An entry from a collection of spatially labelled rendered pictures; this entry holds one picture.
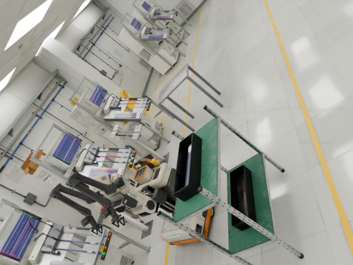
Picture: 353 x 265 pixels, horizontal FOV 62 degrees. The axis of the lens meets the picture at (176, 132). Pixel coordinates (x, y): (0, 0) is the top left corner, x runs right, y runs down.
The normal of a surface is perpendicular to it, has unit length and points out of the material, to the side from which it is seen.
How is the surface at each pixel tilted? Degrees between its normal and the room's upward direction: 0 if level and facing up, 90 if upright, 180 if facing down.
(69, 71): 90
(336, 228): 0
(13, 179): 90
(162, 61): 90
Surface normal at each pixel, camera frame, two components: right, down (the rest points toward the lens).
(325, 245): -0.75, -0.55
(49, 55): -0.11, 0.66
